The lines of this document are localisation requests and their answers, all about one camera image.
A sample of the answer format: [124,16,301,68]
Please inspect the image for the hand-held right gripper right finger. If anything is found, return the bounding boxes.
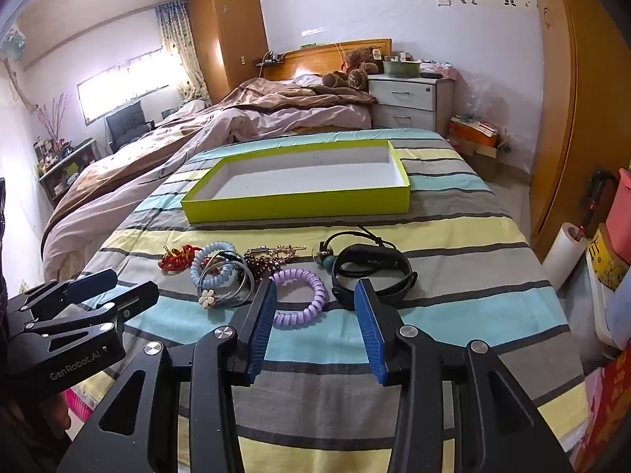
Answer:
[354,278,575,473]

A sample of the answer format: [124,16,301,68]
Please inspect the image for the purple spiral hair tie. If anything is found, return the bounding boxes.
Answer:
[269,268,329,330]

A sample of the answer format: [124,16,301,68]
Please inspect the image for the white paper roll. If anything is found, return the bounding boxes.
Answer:
[542,222,590,291]

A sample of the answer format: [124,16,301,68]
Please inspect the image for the wooden headboard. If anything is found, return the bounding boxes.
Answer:
[261,38,392,80]

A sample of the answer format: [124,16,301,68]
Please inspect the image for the grey hair ties flower charm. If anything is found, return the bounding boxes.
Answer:
[197,251,256,310]

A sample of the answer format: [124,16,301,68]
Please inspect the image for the cardboard box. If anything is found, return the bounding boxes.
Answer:
[466,143,513,181]

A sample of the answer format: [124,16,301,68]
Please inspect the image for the pink box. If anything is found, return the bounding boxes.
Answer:
[606,168,631,262]

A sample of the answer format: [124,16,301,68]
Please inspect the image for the black fitness band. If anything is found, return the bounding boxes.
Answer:
[331,245,419,306]

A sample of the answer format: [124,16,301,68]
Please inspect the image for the large wooden wardrobe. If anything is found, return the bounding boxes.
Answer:
[530,0,631,257]

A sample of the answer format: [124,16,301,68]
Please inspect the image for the wall fan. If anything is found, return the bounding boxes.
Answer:
[0,27,28,62]

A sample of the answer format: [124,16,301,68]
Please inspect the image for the light blue spiral hair tie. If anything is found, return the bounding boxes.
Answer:
[190,241,247,301]

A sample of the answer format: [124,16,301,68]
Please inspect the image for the orange box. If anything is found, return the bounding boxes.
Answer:
[448,115,498,149]

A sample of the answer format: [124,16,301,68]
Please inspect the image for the green container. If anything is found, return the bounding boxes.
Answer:
[383,59,421,78]

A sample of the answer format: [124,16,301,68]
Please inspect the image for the window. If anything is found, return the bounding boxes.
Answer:
[76,47,171,124]

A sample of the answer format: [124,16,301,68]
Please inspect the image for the striped bed sheet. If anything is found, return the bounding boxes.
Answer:
[81,128,587,473]

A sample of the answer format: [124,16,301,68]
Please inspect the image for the cluttered desk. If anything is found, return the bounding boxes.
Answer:
[34,138,99,208]

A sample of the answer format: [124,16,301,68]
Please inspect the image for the white nightstand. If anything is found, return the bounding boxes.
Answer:
[369,76,454,131]

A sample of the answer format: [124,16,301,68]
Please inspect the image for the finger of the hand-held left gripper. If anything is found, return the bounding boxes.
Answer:
[26,281,160,337]
[7,268,119,322]

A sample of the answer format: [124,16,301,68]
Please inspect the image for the brown blanket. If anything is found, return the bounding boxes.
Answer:
[231,76,378,108]

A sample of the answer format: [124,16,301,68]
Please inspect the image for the pink duvet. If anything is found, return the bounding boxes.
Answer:
[42,76,375,281]

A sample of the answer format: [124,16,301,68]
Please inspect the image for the dark red bead bracelet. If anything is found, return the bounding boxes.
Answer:
[246,251,283,283]

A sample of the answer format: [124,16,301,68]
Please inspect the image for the black hair tie teal bead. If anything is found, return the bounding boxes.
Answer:
[315,225,390,272]

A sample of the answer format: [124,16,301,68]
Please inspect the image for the gold rhinestone hair clip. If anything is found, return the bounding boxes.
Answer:
[245,243,307,262]

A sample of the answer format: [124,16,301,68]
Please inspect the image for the dark office chair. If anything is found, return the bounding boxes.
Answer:
[106,101,156,153]

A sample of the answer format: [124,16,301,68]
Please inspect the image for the flower branches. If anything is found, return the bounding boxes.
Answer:
[37,93,72,143]

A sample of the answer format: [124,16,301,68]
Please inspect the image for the brown teddy bear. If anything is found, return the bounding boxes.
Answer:
[323,47,385,92]

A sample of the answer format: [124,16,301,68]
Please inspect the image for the lime green shallow box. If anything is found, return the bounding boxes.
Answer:
[181,139,411,225]

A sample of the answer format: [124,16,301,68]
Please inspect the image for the floral curtain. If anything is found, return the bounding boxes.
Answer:
[155,0,210,102]

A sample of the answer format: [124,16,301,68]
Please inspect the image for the red knotted hair tie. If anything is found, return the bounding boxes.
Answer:
[159,244,202,275]

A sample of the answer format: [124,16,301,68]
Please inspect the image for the red box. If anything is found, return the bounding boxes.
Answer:
[574,359,631,473]

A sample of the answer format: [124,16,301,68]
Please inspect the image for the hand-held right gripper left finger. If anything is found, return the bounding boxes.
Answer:
[59,278,279,473]

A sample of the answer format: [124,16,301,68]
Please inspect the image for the yellow box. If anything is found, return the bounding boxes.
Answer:
[589,227,631,291]

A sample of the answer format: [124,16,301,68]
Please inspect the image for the person's left hand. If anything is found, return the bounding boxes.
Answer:
[43,388,73,435]

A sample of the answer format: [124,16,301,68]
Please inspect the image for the tall wooden wardrobe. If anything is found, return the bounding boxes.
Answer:
[186,0,269,104]

